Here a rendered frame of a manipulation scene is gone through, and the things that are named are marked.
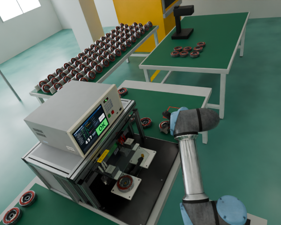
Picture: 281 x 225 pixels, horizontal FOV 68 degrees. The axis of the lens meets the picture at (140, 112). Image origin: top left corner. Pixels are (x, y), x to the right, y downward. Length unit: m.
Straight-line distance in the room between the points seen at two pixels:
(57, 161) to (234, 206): 0.93
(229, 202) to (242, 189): 1.30
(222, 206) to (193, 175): 0.16
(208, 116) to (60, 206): 1.11
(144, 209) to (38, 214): 0.71
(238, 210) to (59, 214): 1.07
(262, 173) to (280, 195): 0.24
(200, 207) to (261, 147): 1.75
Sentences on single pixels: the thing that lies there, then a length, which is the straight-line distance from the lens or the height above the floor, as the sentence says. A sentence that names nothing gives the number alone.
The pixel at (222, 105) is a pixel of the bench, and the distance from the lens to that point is 2.75.
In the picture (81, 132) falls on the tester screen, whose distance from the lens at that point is 1.16.
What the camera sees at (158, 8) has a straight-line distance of 4.54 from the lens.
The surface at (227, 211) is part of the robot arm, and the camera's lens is 0.99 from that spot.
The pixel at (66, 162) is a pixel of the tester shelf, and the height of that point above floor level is 1.11.
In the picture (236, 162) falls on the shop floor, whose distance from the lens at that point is 2.47.
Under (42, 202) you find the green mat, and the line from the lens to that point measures 1.69.
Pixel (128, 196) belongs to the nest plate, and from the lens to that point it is 1.40.
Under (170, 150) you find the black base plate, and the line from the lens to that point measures 1.55.
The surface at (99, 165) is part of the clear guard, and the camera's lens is 1.22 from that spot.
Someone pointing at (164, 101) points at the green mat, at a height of 0.75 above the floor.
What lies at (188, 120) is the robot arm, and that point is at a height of 1.28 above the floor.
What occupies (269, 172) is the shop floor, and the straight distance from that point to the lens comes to 2.46.
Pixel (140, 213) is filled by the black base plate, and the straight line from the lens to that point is 1.34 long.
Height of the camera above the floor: 1.96
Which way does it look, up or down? 38 degrees down
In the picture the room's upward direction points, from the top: 15 degrees counter-clockwise
